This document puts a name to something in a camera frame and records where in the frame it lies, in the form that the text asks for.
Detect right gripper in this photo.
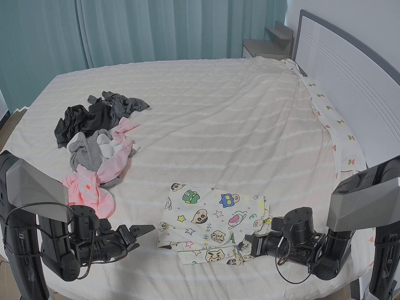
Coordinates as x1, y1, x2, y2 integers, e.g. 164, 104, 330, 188
236, 233, 286, 259

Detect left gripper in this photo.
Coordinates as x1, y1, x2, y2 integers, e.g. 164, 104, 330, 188
95, 224, 156, 261

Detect white printed pyjama top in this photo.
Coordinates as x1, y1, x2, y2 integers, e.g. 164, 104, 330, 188
157, 182, 273, 265

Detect bed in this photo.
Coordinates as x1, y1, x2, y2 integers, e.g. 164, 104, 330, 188
0, 10, 400, 300

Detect pile of clothes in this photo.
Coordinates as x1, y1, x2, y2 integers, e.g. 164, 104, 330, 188
54, 90, 151, 189

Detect pink printed T-shirt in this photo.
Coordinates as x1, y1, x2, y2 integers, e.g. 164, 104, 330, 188
62, 117, 141, 219

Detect white printed pillow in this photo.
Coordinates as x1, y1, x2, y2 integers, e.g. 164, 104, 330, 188
280, 58, 367, 180

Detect grey bedside table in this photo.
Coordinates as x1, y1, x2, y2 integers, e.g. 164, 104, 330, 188
242, 21, 294, 60

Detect blue-green curtain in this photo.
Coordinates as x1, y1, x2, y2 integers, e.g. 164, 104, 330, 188
0, 0, 289, 112

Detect black cable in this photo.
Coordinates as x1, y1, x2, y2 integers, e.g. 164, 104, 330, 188
276, 236, 314, 284
5, 201, 129, 280

